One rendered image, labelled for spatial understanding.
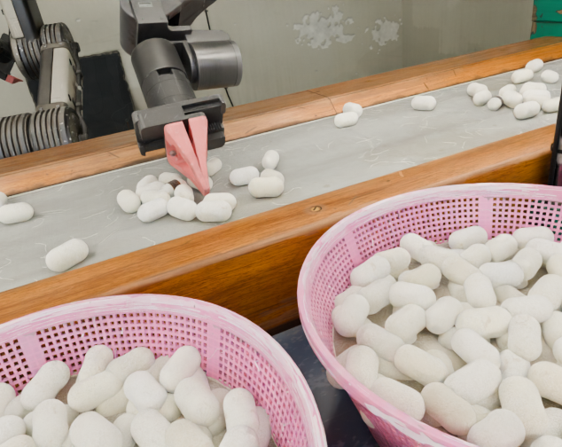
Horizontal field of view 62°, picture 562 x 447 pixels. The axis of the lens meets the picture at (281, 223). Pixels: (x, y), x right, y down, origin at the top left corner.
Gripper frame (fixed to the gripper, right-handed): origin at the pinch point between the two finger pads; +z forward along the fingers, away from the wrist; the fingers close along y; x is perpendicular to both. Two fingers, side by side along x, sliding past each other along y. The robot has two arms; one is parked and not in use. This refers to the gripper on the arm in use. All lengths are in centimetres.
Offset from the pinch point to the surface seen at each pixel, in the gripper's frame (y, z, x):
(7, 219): -20.7, -5.6, 5.7
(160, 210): -5.2, 1.8, -0.5
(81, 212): -13.2, -4.0, 5.5
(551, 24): 86, -26, 16
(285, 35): 98, -156, 135
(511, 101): 45.1, -1.2, 1.3
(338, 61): 129, -144, 150
